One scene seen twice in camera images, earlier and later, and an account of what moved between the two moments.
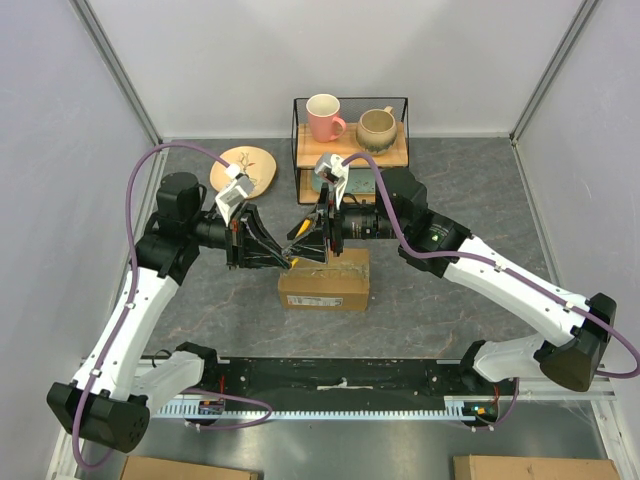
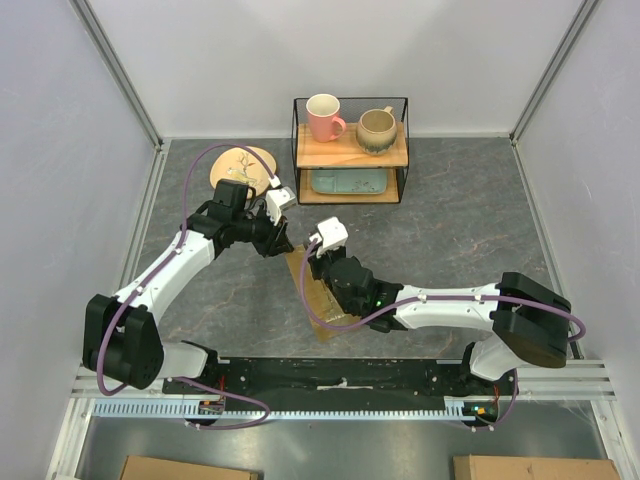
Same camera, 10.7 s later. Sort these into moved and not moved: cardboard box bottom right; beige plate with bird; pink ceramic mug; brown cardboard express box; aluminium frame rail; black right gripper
Moved: brown cardboard express box; black right gripper
Not moved: beige plate with bird; cardboard box bottom right; pink ceramic mug; aluminium frame rail
